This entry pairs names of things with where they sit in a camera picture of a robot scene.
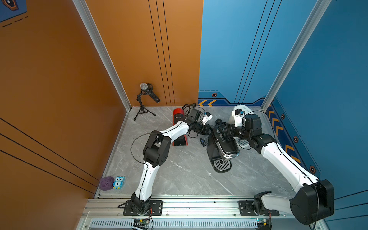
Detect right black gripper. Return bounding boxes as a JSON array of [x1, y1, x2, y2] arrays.
[[217, 124, 252, 142]]

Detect black coffee machine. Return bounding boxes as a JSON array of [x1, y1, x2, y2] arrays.
[[207, 122, 240, 173]]

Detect white coffee machine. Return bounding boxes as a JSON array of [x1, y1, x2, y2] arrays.
[[229, 104, 255, 150]]

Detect red capsule coffee machine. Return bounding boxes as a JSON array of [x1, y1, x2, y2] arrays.
[[172, 108, 188, 146]]

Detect grey microfibre cloth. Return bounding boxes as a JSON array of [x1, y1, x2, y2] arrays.
[[199, 138, 208, 147]]

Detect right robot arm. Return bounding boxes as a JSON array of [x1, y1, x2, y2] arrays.
[[222, 114, 334, 225]]

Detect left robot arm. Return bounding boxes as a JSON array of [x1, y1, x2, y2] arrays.
[[130, 109, 213, 215]]

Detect microphone on black tripod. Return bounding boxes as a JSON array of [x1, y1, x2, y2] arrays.
[[133, 82, 161, 121]]

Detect right circuit board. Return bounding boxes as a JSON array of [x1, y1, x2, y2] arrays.
[[256, 219, 272, 230]]

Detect circuit board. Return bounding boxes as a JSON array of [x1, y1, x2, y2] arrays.
[[256, 219, 272, 230], [133, 218, 150, 230]]

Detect left circuit board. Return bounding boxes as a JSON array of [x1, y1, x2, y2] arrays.
[[133, 218, 150, 230]]

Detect purple toy cube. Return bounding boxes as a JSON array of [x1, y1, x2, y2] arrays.
[[99, 176, 115, 191]]

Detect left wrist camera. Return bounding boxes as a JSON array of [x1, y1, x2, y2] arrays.
[[202, 112, 213, 125]]

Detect red machine black cable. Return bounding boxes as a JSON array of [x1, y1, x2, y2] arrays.
[[182, 103, 199, 116]]

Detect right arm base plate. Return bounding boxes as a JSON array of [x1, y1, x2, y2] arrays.
[[238, 200, 280, 217]]

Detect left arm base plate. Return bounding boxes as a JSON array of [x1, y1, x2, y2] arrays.
[[123, 200, 163, 217]]

